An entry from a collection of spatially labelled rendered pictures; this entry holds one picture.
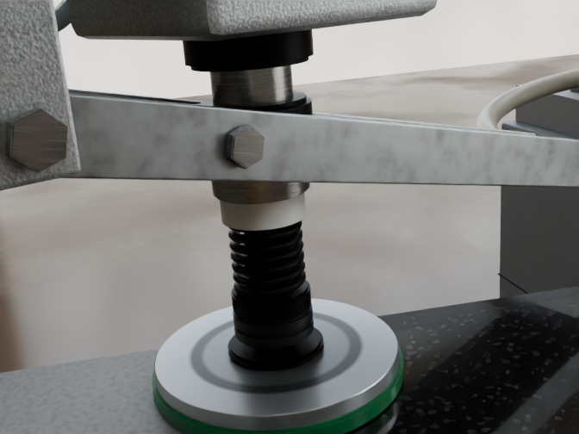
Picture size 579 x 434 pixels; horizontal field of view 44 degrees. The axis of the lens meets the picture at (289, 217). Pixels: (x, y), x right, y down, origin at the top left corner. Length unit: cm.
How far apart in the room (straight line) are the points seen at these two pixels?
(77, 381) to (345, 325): 25
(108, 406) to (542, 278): 130
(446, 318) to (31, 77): 48
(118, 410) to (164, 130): 27
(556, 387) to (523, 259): 121
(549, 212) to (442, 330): 101
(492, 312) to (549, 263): 99
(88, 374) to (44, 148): 35
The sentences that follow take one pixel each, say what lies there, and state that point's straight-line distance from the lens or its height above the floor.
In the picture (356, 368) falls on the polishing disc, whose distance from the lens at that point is 60.
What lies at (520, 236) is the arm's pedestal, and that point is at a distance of 183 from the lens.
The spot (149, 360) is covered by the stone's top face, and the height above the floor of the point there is 82.
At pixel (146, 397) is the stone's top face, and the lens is 65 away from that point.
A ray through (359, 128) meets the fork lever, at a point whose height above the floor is 104.
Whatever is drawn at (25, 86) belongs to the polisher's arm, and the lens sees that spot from 41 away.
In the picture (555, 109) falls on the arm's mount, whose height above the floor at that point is 85.
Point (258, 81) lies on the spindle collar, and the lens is 54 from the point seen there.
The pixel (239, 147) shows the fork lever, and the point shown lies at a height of 105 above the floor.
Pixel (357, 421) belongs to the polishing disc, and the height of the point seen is 83.
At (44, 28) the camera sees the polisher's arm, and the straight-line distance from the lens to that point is 41.
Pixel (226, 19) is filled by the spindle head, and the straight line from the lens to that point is 43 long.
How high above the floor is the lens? 115
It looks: 17 degrees down
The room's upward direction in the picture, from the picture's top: 5 degrees counter-clockwise
